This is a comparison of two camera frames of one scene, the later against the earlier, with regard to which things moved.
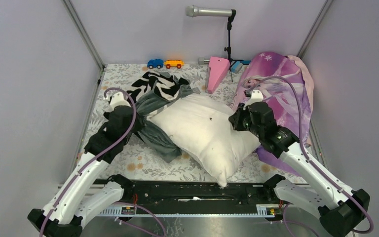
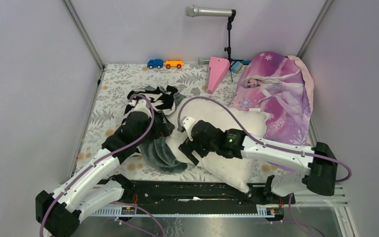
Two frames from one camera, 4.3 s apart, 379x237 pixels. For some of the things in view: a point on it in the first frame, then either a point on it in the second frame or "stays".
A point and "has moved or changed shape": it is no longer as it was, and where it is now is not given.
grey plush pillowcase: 157,88 has moved or changed shape
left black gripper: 139,123 → 163,129
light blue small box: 236,67 stays
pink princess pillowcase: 286,82 stays
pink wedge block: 217,67 stays
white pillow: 204,128 has moved or changed shape
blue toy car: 155,63 stays
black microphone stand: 230,20 stays
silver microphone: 193,11 stays
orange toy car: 173,62 stays
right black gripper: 236,119 → 189,145
